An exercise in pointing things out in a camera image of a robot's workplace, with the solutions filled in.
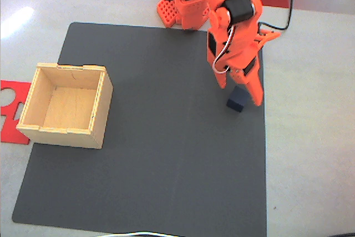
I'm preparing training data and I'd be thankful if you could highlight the dark grey mat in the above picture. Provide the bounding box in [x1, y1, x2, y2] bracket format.
[11, 22, 267, 237]

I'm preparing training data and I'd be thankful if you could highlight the open wooden box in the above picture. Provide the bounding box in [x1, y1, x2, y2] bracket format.
[16, 62, 114, 150]

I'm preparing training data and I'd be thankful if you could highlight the white cable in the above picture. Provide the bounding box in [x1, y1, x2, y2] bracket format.
[95, 230, 184, 237]

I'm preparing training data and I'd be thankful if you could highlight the red cutout sheet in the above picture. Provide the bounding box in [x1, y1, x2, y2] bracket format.
[0, 80, 33, 145]

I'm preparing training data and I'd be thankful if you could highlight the blue cube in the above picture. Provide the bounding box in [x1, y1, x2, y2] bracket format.
[226, 86, 249, 113]

